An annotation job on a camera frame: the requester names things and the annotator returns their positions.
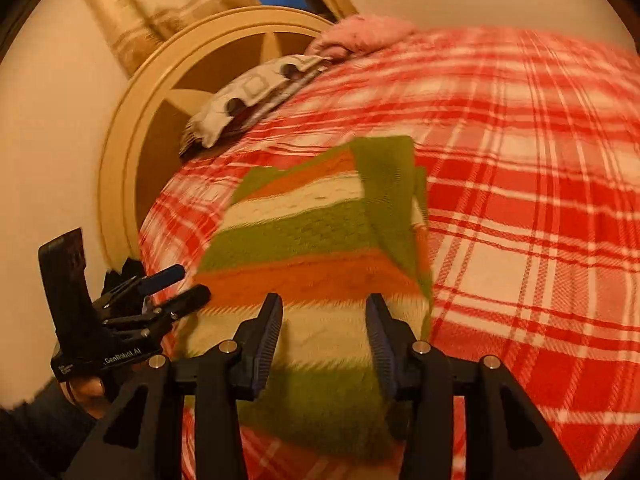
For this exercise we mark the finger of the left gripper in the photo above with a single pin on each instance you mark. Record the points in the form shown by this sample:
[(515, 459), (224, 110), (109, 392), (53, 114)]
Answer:
[(161, 318), (121, 292)]

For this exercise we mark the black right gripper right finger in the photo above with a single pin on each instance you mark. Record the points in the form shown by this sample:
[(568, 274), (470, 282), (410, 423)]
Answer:
[(506, 435)]

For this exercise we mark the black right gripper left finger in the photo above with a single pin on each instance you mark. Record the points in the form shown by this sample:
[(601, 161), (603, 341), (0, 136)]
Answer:
[(140, 437)]

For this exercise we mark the green orange striped knit sweater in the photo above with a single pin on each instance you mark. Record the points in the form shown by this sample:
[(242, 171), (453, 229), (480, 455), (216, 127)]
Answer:
[(324, 235)]

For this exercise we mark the dark left forearm sleeve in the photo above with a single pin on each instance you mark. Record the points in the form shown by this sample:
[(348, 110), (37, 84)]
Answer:
[(40, 438)]

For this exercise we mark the person's left hand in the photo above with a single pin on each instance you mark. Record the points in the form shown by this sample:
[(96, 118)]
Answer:
[(88, 394)]

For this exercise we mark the cream round wooden headboard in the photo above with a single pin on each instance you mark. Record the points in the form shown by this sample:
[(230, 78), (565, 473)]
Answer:
[(140, 152)]

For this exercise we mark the white patterned pillow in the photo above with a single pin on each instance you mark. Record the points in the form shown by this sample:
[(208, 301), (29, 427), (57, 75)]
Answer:
[(248, 99)]

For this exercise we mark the red white plaid bedspread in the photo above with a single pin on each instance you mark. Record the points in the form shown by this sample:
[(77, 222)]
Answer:
[(530, 147)]

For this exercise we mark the pink pillow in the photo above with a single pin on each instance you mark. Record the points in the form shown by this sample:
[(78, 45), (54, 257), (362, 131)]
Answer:
[(359, 35)]

